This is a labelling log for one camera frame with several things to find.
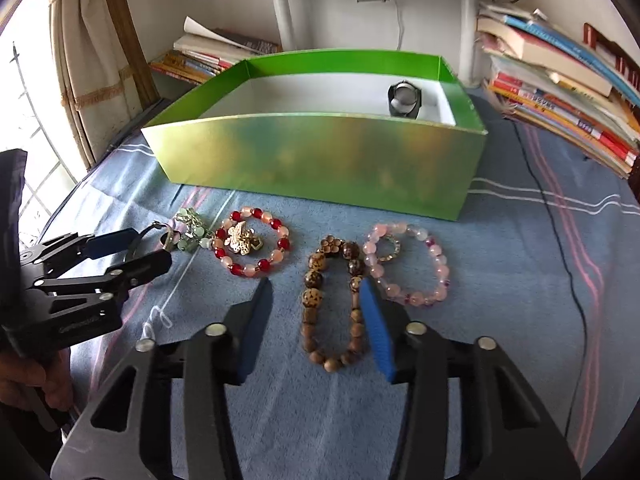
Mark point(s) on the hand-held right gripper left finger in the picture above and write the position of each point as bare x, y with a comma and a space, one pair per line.
252, 335

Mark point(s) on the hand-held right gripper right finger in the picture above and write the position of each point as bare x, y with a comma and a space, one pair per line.
380, 335

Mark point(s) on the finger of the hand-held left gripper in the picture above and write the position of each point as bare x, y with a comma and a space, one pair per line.
110, 245
147, 266

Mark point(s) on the thin metal bangle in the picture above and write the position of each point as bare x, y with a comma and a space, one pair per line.
150, 227

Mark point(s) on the green cardboard box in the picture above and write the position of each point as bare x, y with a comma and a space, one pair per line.
325, 160

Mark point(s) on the person's left hand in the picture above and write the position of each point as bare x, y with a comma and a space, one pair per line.
55, 385

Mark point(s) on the white thread loop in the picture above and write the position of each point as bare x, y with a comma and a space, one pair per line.
149, 330

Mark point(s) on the blue striped cloth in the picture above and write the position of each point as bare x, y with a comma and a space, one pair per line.
500, 270

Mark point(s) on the window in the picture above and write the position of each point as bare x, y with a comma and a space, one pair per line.
30, 110

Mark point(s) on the beige curtain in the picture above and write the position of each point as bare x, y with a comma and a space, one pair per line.
95, 60

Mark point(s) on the low stack of books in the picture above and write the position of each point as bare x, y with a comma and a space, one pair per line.
210, 55

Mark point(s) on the black wrist watch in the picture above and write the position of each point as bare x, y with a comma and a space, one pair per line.
404, 100

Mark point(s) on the small white folding table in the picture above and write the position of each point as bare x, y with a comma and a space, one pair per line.
285, 15

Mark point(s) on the tall stack of books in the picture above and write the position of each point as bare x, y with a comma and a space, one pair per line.
550, 75

